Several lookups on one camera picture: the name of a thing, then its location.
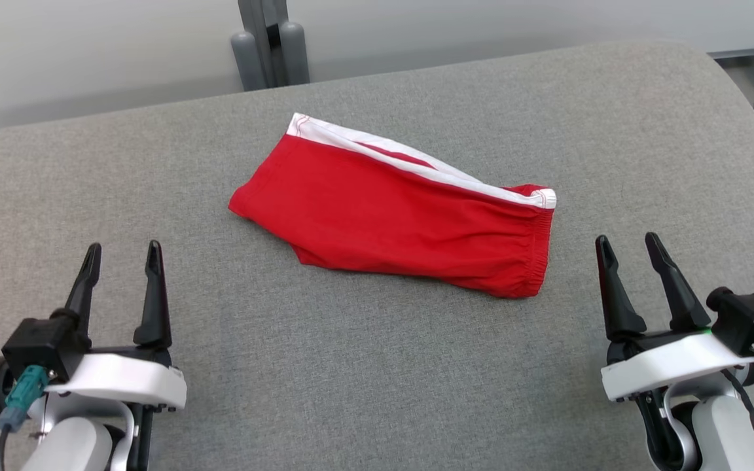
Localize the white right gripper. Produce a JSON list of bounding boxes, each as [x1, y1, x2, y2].
[[595, 232, 754, 471]]

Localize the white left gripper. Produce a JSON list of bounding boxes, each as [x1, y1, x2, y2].
[[0, 240, 188, 471]]

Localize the red shorts with white stripe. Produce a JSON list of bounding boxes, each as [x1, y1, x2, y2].
[[228, 113, 558, 300]]

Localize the left camera cable teal plug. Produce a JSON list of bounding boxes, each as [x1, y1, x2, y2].
[[0, 365, 49, 471]]

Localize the grey metal stand post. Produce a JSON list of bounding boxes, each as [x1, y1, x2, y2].
[[230, 0, 310, 92]]

